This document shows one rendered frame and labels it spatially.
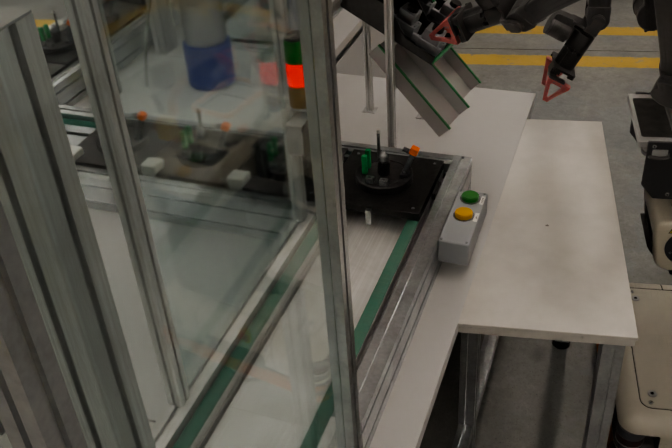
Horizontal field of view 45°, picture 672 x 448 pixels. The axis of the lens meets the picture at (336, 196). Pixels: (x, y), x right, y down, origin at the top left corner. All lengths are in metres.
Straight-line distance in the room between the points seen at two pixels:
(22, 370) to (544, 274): 1.50
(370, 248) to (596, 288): 0.50
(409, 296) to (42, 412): 1.20
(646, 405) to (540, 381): 0.49
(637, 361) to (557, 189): 0.64
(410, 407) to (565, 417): 1.22
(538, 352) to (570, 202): 0.92
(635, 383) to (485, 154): 0.78
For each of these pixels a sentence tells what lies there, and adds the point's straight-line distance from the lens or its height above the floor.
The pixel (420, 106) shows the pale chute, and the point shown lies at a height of 1.07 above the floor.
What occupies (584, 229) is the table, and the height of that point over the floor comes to 0.86.
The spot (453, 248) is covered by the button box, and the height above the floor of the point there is 0.94.
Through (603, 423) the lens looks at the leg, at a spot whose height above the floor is 0.58.
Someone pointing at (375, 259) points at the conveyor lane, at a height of 0.92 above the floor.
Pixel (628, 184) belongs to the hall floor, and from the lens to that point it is 3.83.
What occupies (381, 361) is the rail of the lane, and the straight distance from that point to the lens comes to 1.53.
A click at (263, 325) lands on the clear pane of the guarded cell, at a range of 0.86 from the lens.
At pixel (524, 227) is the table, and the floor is 0.86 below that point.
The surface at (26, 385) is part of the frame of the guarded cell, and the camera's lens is 0.52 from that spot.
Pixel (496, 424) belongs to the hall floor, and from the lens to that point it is 2.70.
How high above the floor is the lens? 2.06
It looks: 34 degrees down
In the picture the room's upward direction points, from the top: 4 degrees counter-clockwise
